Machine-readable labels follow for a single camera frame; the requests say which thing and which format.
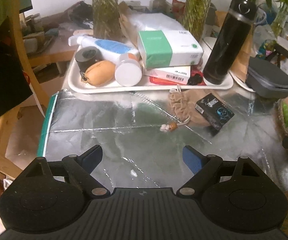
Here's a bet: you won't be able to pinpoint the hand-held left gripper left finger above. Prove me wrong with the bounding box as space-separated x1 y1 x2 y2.
24 145 111 197

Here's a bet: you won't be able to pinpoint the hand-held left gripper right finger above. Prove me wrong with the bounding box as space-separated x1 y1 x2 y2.
176 145 260 197

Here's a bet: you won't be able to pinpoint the silver foil mat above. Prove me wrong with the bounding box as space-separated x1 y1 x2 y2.
35 89 288 193

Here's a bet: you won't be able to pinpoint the grey zip case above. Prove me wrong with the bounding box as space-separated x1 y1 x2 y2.
245 56 288 98

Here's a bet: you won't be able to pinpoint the small black printed box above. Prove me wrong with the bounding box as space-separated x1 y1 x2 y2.
195 93 235 131

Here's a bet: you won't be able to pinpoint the small black tripod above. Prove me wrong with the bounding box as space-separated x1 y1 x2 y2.
266 44 288 68

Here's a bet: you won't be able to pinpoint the white plastic tray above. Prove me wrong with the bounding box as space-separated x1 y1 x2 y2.
68 54 234 94

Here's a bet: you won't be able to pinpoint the small black clip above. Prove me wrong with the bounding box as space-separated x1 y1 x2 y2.
188 71 205 85

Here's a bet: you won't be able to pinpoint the red flat case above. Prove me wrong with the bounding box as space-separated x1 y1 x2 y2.
150 76 192 86

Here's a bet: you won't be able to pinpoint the tan zip pouch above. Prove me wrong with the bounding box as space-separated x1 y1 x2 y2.
80 60 116 87

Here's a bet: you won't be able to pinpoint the pink white flat box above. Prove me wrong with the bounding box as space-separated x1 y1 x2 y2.
144 66 191 85

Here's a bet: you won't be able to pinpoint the white round jar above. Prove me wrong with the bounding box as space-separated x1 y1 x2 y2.
114 54 143 87

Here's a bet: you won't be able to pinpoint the black tape roll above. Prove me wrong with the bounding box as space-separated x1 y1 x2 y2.
75 47 102 73

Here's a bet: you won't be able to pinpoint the black thermos bottle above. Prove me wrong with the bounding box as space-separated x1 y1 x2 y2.
203 0 260 85

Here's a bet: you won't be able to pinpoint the white blue spray bottle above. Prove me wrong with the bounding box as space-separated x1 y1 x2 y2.
68 35 140 63

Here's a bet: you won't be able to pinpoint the wooden side table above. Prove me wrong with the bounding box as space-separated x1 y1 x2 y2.
26 30 77 73

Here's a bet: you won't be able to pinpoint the green white tissue pack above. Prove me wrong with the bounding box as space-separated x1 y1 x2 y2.
137 30 204 70

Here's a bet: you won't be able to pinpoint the black hanging cloth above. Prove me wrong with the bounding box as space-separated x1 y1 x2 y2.
0 40 34 123

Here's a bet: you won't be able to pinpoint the wooden chair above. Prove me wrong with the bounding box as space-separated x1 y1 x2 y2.
0 0 50 180

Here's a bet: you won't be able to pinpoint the white plastic wrapped package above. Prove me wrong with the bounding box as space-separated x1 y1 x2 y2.
126 12 185 33

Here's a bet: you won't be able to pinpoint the dark cloth pile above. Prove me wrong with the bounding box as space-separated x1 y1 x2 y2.
42 1 94 31

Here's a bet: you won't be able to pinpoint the glass jar dark contents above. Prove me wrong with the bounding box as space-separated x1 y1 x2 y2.
151 0 171 13

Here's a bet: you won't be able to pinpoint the beige drawstring pouch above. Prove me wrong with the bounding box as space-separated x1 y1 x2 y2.
160 85 213 132

